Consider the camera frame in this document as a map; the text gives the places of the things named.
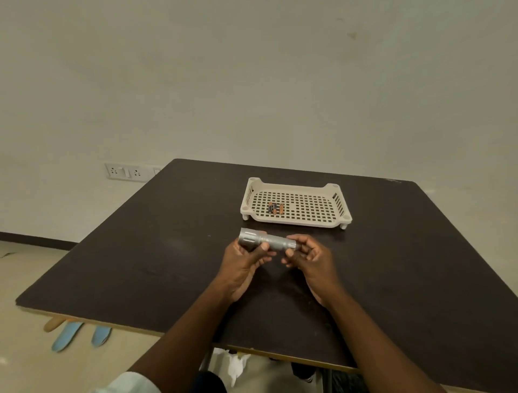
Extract beige perforated plastic tray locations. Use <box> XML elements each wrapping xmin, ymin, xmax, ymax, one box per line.
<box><xmin>240</xmin><ymin>177</ymin><xmax>353</xmax><ymax>231</ymax></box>

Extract dark baseboard strip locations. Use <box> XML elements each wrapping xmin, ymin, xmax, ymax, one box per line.
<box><xmin>0</xmin><ymin>231</ymin><xmax>78</xmax><ymax>251</ymax></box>

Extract person's right hand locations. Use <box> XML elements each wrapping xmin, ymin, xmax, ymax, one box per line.
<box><xmin>282</xmin><ymin>233</ymin><xmax>345</xmax><ymax>309</ymax></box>

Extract blue slipper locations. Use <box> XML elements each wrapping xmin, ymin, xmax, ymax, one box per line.
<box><xmin>91</xmin><ymin>326</ymin><xmax>112</xmax><ymax>348</ymax></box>
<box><xmin>51</xmin><ymin>321</ymin><xmax>84</xmax><ymax>352</ymax></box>

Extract tan sandal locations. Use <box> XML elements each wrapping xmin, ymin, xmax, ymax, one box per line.
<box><xmin>43</xmin><ymin>317</ymin><xmax>73</xmax><ymax>333</ymax></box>

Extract white wall socket panel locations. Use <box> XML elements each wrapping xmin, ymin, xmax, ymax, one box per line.
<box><xmin>104</xmin><ymin>162</ymin><xmax>163</xmax><ymax>183</ymax></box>

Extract white shirt sleeve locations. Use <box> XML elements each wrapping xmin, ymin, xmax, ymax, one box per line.
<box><xmin>92</xmin><ymin>371</ymin><xmax>162</xmax><ymax>393</ymax></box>

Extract person's right forearm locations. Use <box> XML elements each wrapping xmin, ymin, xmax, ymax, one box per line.
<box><xmin>323</xmin><ymin>289</ymin><xmax>447</xmax><ymax>393</ymax></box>

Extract dark trousers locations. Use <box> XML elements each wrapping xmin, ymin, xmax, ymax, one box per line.
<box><xmin>189</xmin><ymin>370</ymin><xmax>228</xmax><ymax>393</ymax></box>

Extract person's left hand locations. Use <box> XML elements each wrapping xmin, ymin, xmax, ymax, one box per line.
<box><xmin>214</xmin><ymin>238</ymin><xmax>278</xmax><ymax>304</ymax></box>

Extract silver metal flashlight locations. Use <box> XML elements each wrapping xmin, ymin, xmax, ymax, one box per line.
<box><xmin>238</xmin><ymin>228</ymin><xmax>302</xmax><ymax>253</ymax></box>

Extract person's left forearm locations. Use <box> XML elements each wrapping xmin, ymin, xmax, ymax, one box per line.
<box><xmin>127</xmin><ymin>283</ymin><xmax>239</xmax><ymax>393</ymax></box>

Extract black shoe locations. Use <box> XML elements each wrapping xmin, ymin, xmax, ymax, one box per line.
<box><xmin>291</xmin><ymin>361</ymin><xmax>321</xmax><ymax>384</ymax></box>

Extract white crumpled cloth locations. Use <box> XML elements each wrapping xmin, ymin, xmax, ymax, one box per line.
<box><xmin>210</xmin><ymin>347</ymin><xmax>252</xmax><ymax>387</ymax></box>

